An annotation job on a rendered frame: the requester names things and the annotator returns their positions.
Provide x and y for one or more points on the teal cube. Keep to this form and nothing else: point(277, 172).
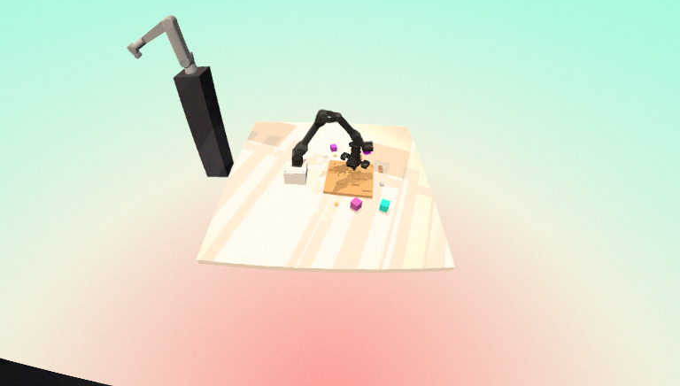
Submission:
point(384, 205)

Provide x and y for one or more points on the orange puzzle board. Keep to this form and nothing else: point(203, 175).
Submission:
point(342, 181)

